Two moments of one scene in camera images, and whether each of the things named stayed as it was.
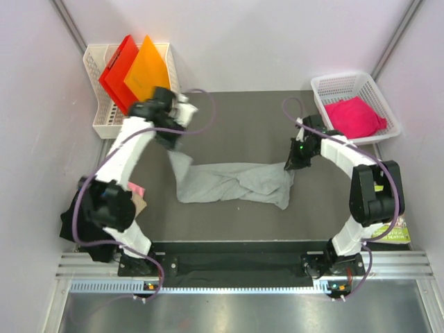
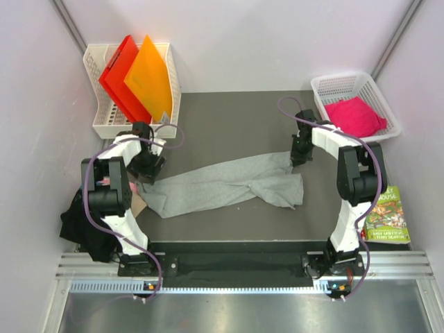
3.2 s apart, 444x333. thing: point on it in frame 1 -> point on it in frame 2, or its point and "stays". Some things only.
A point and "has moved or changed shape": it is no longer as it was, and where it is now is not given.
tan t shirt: x=139 y=202 stays
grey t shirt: x=263 y=182 has moved or changed shape
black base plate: x=291 y=263 stays
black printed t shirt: x=87 y=230 stays
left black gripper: x=169 y=143 -> x=151 y=171
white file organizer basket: x=107 y=117 stays
